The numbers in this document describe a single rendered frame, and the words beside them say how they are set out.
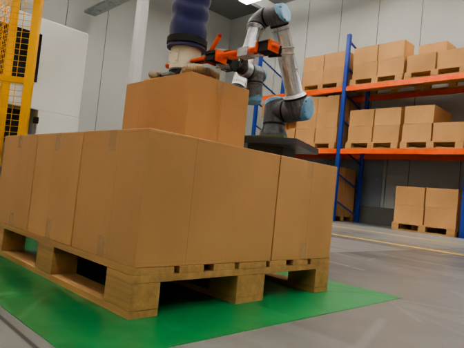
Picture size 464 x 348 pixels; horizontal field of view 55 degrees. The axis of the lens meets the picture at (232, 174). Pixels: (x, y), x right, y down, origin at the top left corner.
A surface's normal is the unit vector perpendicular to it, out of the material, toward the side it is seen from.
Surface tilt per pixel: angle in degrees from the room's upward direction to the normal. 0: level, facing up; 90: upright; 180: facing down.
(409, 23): 90
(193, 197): 90
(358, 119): 90
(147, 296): 90
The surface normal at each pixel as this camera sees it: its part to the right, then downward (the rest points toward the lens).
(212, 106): 0.69, 0.04
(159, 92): -0.72, -0.11
